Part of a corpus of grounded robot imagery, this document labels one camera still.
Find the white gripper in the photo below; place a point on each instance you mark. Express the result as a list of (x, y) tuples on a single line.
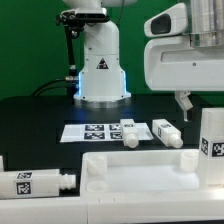
[(171, 64)]

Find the white desk top tray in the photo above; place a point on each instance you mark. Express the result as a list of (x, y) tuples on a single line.
[(167, 173)]

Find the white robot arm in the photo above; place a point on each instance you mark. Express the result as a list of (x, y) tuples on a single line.
[(102, 80)]

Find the white marker sheet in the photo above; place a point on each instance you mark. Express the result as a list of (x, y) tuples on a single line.
[(91, 133)]

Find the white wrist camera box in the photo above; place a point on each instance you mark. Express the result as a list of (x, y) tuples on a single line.
[(170, 22)]

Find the black camera on stand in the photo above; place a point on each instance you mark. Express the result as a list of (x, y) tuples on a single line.
[(74, 21)]

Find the white L-shaped obstacle wall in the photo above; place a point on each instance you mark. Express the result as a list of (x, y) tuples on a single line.
[(69, 207)]

